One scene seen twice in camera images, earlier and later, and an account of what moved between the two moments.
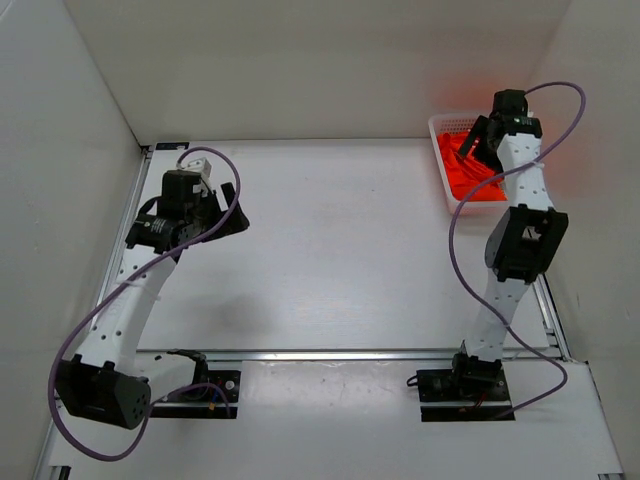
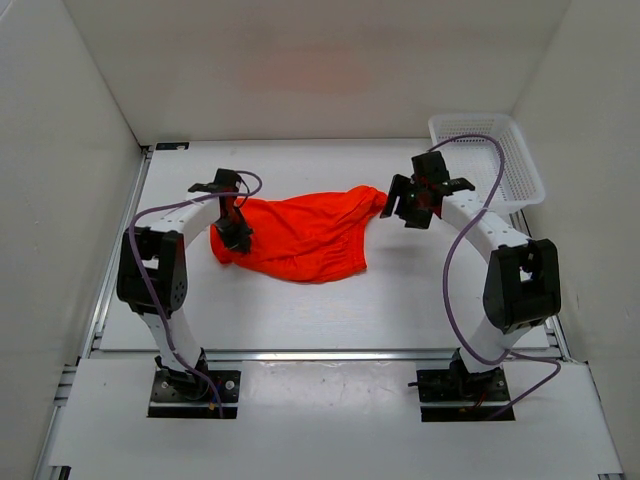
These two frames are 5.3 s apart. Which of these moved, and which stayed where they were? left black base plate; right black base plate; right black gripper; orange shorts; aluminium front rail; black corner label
Moved: orange shorts; right black gripper
Stayed: left black base plate; black corner label; right black base plate; aluminium front rail
